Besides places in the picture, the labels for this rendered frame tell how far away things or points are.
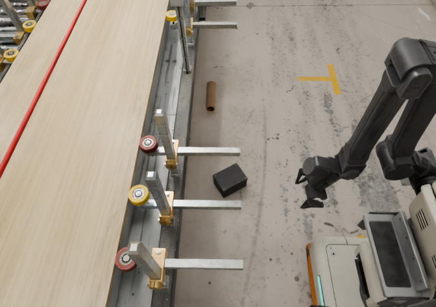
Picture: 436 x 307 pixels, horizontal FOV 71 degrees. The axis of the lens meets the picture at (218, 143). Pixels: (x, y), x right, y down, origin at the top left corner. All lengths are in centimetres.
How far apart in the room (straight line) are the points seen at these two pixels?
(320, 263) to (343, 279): 13
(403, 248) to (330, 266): 78
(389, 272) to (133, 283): 97
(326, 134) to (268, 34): 139
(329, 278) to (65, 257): 128
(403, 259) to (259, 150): 153
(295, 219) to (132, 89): 135
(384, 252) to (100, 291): 92
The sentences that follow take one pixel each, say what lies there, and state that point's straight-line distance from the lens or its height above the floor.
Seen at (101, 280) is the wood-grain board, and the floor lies 90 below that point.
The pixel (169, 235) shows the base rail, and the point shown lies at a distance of 140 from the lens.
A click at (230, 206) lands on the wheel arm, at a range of 130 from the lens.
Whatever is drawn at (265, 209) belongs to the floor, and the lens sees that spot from 220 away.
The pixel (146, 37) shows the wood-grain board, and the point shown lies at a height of 90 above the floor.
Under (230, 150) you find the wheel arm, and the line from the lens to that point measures 140.
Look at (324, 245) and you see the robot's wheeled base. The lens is 189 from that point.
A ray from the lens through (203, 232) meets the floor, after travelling 213.
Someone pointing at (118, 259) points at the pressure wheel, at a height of 91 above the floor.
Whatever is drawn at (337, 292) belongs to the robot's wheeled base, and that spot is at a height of 28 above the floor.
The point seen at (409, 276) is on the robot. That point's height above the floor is 104.
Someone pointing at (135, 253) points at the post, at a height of 117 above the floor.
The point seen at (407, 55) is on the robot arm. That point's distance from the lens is 71.
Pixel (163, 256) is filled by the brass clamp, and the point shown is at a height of 86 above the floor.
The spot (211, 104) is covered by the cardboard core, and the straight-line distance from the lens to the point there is 262.
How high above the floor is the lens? 201
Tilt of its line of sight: 55 degrees down
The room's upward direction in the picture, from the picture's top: 2 degrees counter-clockwise
